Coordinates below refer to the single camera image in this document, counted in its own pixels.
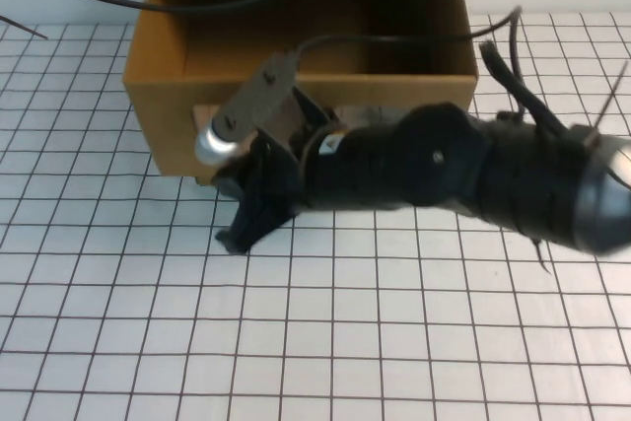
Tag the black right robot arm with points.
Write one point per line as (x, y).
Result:
(443, 164)

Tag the white grid pattern tablecloth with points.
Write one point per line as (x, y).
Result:
(315, 332)

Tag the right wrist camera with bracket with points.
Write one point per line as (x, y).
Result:
(256, 95)

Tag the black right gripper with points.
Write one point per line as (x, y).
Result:
(310, 125)

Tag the cardboard drawer with window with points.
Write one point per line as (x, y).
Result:
(158, 110)

